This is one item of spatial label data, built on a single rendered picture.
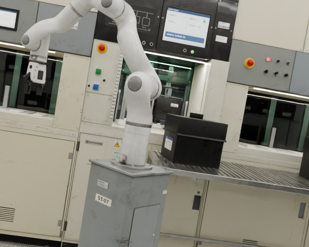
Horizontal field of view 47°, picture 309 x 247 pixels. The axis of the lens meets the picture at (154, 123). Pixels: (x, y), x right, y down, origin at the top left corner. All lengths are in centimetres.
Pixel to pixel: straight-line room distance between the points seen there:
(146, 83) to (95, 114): 87
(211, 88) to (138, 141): 90
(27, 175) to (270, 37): 182
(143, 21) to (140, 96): 93
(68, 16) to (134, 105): 56
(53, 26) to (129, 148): 70
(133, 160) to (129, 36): 56
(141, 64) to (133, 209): 64
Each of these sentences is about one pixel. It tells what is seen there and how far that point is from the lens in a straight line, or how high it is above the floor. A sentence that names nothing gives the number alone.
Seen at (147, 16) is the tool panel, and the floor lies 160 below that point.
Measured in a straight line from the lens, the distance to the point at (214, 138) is 198.
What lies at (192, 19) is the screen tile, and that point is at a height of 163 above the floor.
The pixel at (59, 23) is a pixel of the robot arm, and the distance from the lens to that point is 185.
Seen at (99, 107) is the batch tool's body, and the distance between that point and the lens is 233.
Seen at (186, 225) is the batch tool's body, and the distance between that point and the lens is 250.
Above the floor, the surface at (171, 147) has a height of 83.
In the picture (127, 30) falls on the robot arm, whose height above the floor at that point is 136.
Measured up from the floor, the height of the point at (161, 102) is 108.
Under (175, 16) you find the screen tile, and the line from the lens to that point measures 240.
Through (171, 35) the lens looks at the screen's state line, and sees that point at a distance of 237.
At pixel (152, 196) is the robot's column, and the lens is 161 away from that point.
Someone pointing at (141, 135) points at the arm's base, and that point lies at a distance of 158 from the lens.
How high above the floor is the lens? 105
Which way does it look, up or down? 3 degrees down
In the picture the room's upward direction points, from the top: 10 degrees clockwise
